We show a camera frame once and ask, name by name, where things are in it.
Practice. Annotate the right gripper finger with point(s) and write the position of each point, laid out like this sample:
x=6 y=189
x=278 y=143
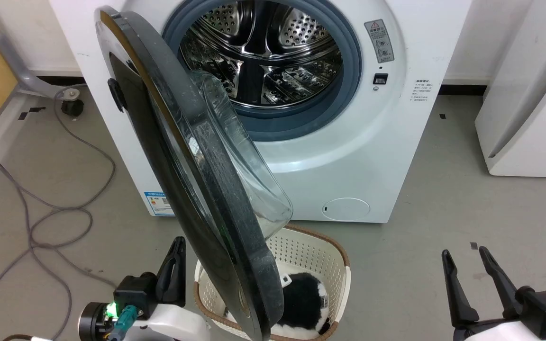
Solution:
x=460 y=298
x=503 y=289

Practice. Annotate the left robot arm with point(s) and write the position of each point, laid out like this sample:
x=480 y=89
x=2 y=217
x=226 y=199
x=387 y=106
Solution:
x=94 y=322

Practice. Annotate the cream plastic laundry basket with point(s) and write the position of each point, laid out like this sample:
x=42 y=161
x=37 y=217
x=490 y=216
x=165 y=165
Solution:
x=313 y=251

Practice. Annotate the blue white energy label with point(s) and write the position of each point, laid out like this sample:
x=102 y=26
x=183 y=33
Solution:
x=157 y=203

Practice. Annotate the perforated steel washer drum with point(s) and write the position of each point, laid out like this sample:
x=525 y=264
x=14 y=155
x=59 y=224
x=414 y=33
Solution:
x=254 y=61

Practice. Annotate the large black tape mark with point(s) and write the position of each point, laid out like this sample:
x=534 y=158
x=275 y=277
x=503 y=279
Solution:
x=30 y=112

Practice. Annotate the black and white plush toy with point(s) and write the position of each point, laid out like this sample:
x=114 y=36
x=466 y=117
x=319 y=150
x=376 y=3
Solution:
x=301 y=300

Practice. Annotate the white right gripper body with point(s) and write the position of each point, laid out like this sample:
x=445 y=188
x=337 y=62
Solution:
x=491 y=332

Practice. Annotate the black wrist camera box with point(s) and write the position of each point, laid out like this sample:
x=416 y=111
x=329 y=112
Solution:
x=545 y=308
x=135 y=291

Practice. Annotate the small printed text label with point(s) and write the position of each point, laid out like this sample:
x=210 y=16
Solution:
x=420 y=90

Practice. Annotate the grey warning sticker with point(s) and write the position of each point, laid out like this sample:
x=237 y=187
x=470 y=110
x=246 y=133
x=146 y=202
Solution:
x=379 y=41

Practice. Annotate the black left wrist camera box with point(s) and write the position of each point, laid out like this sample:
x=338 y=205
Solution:
x=135 y=291

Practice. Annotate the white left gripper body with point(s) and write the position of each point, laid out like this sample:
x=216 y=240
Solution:
x=178 y=327

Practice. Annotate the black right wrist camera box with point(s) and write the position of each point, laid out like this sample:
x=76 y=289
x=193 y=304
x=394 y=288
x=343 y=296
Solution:
x=545 y=308

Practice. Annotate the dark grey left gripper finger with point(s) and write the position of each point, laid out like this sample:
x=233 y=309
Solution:
x=172 y=277

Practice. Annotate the grey metal stand leg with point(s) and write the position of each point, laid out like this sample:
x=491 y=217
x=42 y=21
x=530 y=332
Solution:
x=14 y=61

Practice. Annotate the black round glass washer door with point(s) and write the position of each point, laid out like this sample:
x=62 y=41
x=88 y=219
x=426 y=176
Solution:
x=213 y=199

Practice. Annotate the white front-load washing machine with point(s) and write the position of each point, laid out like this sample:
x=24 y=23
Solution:
x=377 y=156

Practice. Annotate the white boxy appliance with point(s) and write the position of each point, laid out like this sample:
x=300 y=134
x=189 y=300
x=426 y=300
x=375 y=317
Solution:
x=529 y=118

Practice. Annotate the black caster wheel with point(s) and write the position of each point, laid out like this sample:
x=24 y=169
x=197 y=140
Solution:
x=72 y=107

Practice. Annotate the round white filter cover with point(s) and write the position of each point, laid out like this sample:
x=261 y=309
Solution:
x=346 y=209

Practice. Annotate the black door latch socket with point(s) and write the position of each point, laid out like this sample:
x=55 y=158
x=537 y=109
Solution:
x=380 y=79

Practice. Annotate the blue-grey rubber door gasket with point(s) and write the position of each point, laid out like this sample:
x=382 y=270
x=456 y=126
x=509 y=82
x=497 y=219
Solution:
x=301 y=127

